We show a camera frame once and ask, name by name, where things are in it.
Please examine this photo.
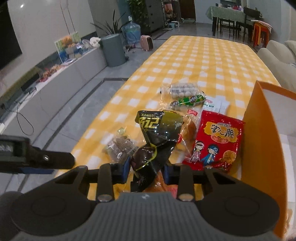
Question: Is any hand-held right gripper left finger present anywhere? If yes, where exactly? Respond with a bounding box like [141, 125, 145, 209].
[54, 158, 131, 202]

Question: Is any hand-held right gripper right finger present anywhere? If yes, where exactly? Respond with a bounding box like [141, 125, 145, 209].
[164, 162, 238, 202]

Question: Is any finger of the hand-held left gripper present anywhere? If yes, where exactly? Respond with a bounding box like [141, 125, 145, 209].
[29, 146, 75, 175]

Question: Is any black snack packet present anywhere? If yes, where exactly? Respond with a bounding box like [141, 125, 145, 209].
[131, 110, 185, 193]

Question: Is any white sachet with red label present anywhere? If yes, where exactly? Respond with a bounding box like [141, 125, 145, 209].
[203, 96, 223, 114]

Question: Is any orange cardboard box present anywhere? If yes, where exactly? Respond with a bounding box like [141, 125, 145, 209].
[241, 80, 296, 240]

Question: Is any clear packet of brown snacks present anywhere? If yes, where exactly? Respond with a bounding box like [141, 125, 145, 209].
[104, 136, 137, 163]

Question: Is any orange snack packet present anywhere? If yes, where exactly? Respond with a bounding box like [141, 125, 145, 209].
[143, 173, 177, 193]

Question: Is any clear bread packet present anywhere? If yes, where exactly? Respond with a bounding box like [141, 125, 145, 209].
[176, 108, 202, 154]

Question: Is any red cartoon snack packet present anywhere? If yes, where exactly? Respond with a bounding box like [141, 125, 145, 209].
[182, 110, 245, 174]

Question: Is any black soundbar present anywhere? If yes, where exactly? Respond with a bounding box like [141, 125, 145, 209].
[20, 74, 39, 92]

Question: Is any green sausage packet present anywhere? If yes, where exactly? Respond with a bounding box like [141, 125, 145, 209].
[170, 93, 206, 110]

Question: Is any clear packet of white balls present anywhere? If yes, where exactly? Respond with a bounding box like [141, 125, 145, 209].
[160, 83, 200, 99]

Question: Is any grey television cabinet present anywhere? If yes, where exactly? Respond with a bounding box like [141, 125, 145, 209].
[0, 46, 108, 139]

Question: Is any plain white sachet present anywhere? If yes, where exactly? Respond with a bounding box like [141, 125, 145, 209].
[218, 100, 231, 115]

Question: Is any colourful framed picture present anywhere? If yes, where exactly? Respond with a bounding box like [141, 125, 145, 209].
[54, 32, 83, 63]

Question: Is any black television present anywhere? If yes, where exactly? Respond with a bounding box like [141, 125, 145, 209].
[0, 0, 23, 70]

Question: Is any grey-green round planter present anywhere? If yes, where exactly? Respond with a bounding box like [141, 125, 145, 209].
[100, 33, 127, 68]

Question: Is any yellow checked tablecloth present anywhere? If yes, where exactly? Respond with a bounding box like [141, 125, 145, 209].
[54, 35, 282, 202]

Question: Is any pink space heater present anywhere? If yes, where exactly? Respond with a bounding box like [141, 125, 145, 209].
[140, 35, 154, 51]

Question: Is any blue water bottle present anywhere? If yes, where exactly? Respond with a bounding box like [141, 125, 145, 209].
[124, 22, 142, 45]

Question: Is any long-leaf green plant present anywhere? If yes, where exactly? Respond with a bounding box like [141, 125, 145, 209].
[91, 9, 126, 37]

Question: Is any grey drawer cabinet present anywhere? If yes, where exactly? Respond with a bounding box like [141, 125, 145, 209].
[144, 0, 165, 33]

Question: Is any leafy trailing plant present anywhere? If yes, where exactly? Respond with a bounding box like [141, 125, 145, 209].
[128, 0, 147, 29]

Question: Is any beige sofa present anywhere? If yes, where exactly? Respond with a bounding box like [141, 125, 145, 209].
[257, 40, 296, 93]

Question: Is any orange plastic stool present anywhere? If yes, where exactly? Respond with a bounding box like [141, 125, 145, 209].
[252, 20, 273, 47]

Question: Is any dining table with green cloth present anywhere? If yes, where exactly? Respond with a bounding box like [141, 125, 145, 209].
[206, 5, 255, 37]

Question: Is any black dining chair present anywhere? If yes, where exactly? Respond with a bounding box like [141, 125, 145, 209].
[241, 6, 264, 42]

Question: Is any black cable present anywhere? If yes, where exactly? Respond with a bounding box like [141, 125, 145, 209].
[0, 103, 35, 136]

